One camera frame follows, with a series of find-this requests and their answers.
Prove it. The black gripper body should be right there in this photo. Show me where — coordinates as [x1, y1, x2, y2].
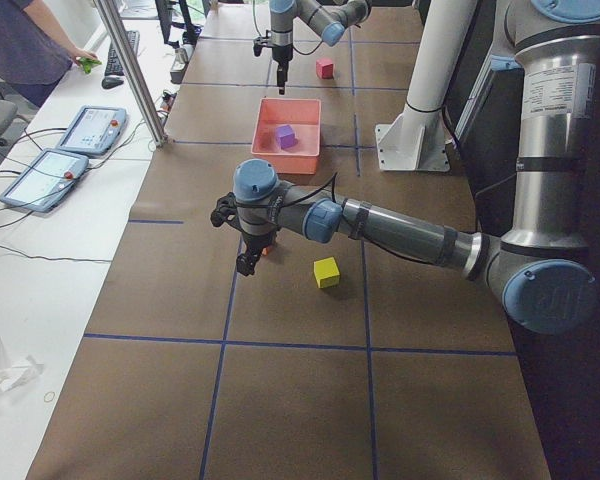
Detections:
[210, 193, 277, 260]
[253, 30, 293, 70]

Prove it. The red foam block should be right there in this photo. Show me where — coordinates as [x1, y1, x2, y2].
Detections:
[315, 58, 334, 79]

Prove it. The purple foam block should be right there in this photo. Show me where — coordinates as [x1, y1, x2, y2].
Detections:
[274, 124, 297, 150]

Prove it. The yellow foam block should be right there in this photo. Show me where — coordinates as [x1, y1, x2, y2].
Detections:
[313, 257, 340, 289]

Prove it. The pink plastic bin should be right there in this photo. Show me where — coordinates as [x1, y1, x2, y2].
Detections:
[251, 98, 321, 175]

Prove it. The far teach pendant tablet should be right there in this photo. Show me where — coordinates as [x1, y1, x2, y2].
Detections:
[56, 105, 128, 157]

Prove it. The teach pendant tablet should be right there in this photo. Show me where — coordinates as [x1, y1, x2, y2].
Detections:
[56, 105, 128, 157]
[0, 149, 89, 213]

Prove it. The black keyboard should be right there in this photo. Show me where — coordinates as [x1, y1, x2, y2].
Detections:
[103, 29, 141, 76]

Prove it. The black computer mouse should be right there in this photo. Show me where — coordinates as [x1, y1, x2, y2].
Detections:
[101, 76, 124, 90]

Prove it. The near teach pendant tablet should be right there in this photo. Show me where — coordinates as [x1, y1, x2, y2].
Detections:
[0, 149, 89, 213]

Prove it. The green object on desk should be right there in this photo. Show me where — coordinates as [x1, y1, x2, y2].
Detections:
[77, 57, 102, 74]

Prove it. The person in purple shirt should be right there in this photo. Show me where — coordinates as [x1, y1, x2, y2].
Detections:
[0, 0, 98, 107]

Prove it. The crumpled white paper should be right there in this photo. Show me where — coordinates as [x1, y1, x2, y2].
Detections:
[0, 337, 45, 399]

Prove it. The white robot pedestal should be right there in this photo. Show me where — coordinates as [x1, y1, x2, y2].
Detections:
[376, 0, 477, 172]

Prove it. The aluminium frame post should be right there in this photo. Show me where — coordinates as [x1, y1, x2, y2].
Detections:
[94, 0, 167, 148]

